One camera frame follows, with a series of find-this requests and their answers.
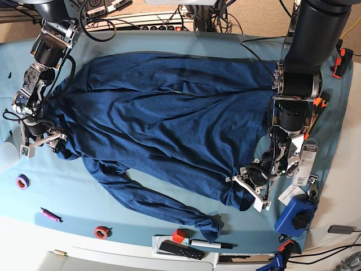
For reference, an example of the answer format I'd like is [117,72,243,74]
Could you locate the grey adapter box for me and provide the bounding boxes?
[328,225,354,235]

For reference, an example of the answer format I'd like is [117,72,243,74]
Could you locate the orange black clamp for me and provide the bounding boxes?
[332,48,354,79]
[278,239,294,252]

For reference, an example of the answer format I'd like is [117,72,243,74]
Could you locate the light blue table cloth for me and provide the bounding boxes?
[1,31,360,253]

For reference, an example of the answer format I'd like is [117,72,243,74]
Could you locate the orange black utility knife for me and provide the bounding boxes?
[304,92,331,140]

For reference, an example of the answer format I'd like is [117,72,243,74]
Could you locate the red tape roll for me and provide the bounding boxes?
[94,226,112,239]

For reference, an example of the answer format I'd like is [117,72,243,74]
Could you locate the blue black clamp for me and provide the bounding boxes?
[256,253,288,271]

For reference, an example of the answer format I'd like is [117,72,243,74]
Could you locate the black remote control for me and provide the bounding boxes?
[159,240,205,260]

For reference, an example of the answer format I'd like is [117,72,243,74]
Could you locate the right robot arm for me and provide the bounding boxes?
[3,1,116,158]

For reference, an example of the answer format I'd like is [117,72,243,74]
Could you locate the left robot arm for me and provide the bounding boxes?
[231,1,354,212]

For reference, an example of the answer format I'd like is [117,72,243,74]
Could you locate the red cube block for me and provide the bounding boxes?
[172,229,186,244]

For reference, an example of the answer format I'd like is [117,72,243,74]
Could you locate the white book under remote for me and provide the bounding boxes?
[151,234,219,266]

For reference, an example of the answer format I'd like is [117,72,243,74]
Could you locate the pink marker pen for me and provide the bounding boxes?
[39,207,63,223]

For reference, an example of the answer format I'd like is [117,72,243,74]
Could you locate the purple tape roll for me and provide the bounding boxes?
[16,174,30,190]

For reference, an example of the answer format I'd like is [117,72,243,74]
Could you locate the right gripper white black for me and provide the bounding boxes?
[19,124,67,158]

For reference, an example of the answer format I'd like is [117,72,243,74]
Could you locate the blue box black knob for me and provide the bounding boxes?
[274,196,317,238]

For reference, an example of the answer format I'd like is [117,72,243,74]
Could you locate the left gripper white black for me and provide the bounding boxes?
[225,166,271,212]

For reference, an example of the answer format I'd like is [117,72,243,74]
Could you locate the black foot pedal start label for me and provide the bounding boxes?
[86,0,107,16]

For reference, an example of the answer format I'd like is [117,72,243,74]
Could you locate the white packaged item blister card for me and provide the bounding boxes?
[292,138,318,186]

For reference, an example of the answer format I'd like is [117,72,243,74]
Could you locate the dark blue t-shirt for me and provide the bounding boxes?
[43,53,276,242]

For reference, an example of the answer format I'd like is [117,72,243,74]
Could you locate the white power strip red switch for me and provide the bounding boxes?
[111,24,195,32]

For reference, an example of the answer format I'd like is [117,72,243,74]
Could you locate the metal carabiner keys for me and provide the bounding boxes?
[307,174,319,204]

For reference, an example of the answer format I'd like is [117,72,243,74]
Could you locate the orange black lower clamp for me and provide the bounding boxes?
[278,239,294,252]

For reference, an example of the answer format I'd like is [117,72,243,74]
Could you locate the white paper card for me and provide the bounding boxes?
[278,185,305,206]

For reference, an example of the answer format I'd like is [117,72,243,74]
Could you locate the white paper roll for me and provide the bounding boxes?
[0,142,19,174]

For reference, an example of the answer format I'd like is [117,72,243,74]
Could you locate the white black marker pen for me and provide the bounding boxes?
[189,239,236,250]

